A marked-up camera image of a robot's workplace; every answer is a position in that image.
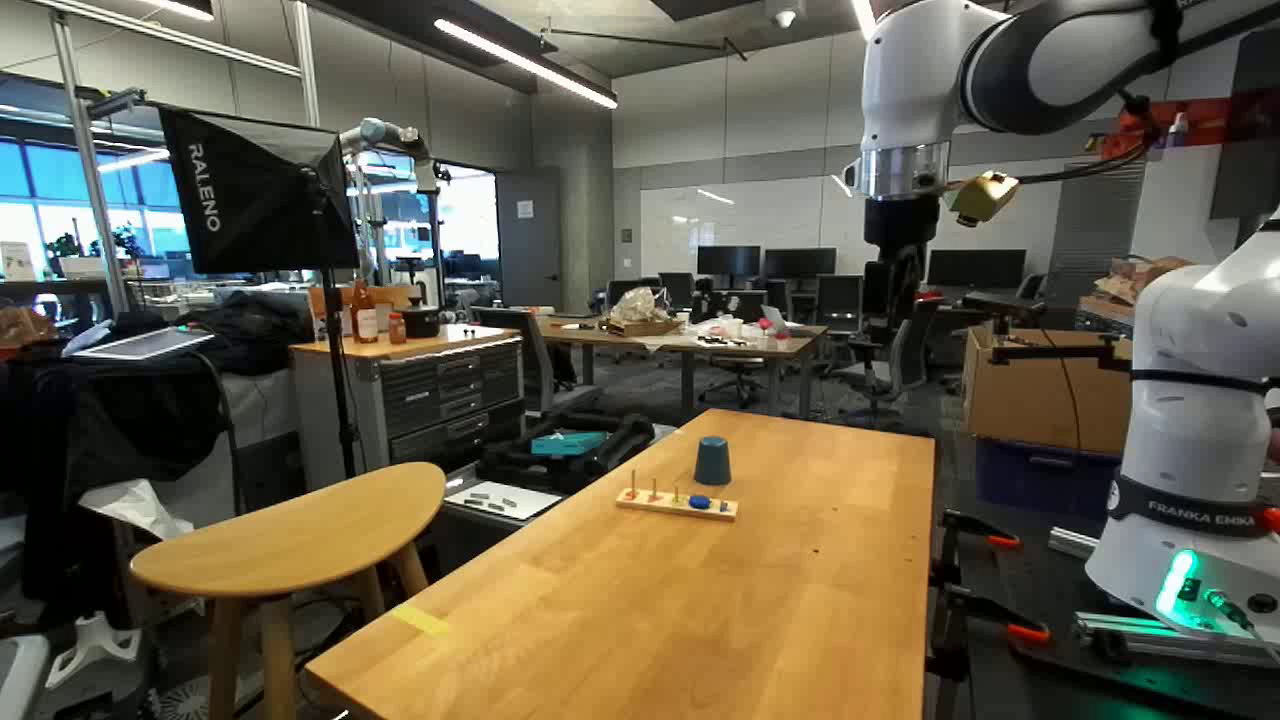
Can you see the blue plastic bin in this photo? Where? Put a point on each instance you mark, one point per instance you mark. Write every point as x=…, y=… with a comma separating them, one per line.
x=1043, y=483

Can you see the black bag with teal item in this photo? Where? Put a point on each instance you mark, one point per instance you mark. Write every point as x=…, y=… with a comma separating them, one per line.
x=564, y=444

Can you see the wooden half-round stool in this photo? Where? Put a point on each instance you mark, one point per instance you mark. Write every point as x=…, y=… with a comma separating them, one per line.
x=287, y=535

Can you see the black light stand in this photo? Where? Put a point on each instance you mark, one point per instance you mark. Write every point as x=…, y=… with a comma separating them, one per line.
x=342, y=375

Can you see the long wooden office table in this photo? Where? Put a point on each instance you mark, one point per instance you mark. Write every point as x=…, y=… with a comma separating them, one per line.
x=682, y=343

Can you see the wooden peg holder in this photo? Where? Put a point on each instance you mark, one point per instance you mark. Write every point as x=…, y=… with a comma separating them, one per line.
x=667, y=503

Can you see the grey door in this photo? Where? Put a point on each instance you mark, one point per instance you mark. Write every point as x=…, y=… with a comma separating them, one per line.
x=529, y=238

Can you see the wide black computer monitor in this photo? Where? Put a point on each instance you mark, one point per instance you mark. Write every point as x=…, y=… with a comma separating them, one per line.
x=976, y=265

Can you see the white floor stand foot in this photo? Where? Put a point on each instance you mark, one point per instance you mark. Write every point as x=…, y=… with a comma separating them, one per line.
x=92, y=654

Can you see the grey office chair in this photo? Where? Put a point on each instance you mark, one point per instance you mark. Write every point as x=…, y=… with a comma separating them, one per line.
x=521, y=351

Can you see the black softbox light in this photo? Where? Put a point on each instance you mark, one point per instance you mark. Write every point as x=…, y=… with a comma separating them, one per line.
x=252, y=186

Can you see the black round container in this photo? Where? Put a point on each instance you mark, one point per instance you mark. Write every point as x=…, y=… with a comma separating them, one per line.
x=421, y=322

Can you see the yellow tape strip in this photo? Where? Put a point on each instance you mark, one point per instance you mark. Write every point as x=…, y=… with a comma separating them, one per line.
x=424, y=622

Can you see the red wall banner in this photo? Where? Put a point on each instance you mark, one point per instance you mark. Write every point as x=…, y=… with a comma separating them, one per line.
x=1201, y=120

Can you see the long ceiling light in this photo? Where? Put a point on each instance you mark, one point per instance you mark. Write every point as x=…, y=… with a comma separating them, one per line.
x=521, y=63

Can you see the grey drawer cabinet wooden top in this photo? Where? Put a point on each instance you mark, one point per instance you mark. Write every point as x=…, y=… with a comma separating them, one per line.
x=412, y=393

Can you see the brown cardboard box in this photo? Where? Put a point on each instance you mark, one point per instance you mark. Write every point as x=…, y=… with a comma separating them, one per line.
x=1043, y=393

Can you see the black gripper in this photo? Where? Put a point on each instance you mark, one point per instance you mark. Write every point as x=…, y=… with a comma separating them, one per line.
x=903, y=225

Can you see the white crumpled plastic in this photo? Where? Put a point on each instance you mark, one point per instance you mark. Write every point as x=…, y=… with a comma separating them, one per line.
x=732, y=330

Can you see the dark blue cup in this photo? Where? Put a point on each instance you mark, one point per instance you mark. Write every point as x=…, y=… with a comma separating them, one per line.
x=713, y=463

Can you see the beige crumpled bag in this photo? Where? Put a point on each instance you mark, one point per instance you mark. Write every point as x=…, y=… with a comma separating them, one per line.
x=640, y=311

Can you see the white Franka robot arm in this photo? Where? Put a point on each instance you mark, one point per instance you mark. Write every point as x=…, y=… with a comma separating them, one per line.
x=1201, y=403

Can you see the orange bottles cluster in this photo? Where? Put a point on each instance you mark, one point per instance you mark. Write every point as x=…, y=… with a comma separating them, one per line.
x=367, y=313

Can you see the yellowish wrist camera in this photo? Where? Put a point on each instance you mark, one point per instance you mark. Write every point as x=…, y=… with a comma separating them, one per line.
x=985, y=197

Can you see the black draped cloth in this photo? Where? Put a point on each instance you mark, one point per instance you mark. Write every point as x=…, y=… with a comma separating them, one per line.
x=115, y=424

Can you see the aluminium rail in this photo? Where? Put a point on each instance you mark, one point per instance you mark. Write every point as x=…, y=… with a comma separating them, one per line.
x=1161, y=639

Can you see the small blue object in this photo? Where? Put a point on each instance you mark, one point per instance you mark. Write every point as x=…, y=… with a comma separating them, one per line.
x=697, y=503

